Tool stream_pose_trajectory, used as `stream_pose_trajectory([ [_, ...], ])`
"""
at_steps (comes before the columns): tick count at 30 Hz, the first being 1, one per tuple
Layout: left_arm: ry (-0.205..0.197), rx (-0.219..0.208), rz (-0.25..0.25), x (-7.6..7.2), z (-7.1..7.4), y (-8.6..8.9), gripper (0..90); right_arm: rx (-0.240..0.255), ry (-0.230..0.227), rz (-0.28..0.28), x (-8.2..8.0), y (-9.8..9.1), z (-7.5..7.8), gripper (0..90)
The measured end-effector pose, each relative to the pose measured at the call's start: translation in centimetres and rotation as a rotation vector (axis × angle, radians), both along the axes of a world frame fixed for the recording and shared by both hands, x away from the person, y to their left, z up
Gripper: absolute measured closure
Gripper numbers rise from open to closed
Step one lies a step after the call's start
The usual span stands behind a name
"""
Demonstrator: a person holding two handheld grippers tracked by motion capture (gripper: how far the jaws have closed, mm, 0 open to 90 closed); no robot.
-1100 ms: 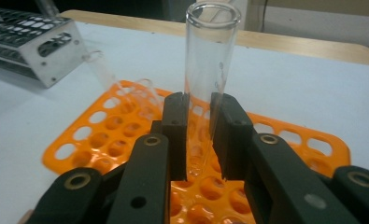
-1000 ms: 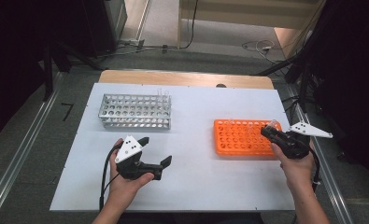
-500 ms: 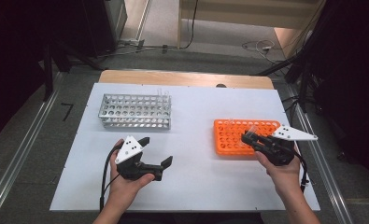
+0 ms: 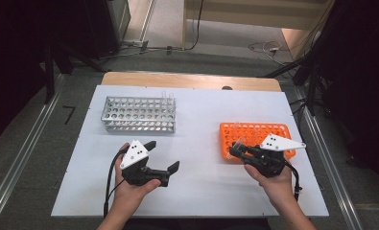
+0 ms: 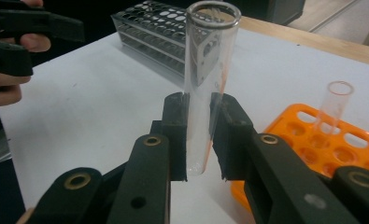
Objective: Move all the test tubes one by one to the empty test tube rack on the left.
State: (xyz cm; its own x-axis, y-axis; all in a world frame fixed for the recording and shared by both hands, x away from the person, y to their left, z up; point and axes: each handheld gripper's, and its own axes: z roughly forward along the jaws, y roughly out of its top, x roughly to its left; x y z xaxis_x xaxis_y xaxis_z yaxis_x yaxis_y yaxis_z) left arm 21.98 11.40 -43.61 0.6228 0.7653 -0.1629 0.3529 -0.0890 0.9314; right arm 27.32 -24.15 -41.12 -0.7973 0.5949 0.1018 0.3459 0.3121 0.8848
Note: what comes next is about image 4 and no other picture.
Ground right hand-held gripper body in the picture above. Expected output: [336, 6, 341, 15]
[244, 133, 307, 178]

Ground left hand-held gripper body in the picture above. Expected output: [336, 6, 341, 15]
[119, 139, 171, 188]

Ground orange plastic test tube rack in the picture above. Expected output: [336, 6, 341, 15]
[219, 122, 296, 161]

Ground silver metal test tube rack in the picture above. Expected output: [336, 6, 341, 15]
[100, 95, 178, 134]

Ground person's right hand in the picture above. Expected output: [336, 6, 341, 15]
[244, 163, 296, 202]

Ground person's left hand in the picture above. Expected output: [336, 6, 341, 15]
[111, 143, 162, 210]

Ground person's dark clothing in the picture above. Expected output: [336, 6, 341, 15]
[122, 218, 272, 230]

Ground wooden table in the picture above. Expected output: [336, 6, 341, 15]
[101, 71, 282, 93]

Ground black tripod stand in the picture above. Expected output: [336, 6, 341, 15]
[257, 0, 344, 117]

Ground black stand legs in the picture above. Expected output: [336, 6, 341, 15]
[42, 40, 109, 104]

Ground black curtain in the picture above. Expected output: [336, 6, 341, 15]
[315, 0, 379, 186]
[0, 0, 121, 150]

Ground grey cabinet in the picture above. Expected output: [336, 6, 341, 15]
[107, 0, 131, 43]

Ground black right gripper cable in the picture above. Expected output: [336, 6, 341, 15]
[284, 160, 303, 203]

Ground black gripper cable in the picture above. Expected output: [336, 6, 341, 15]
[103, 149, 128, 219]
[284, 160, 303, 203]

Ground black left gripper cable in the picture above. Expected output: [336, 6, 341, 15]
[103, 149, 128, 219]

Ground metal floor rail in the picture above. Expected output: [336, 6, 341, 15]
[291, 85, 366, 230]
[0, 73, 68, 228]

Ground grey floor cables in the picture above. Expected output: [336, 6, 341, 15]
[105, 38, 185, 61]

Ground white floor cable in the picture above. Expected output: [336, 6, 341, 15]
[248, 40, 286, 63]

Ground black hanging cable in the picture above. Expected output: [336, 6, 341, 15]
[186, 0, 205, 52]

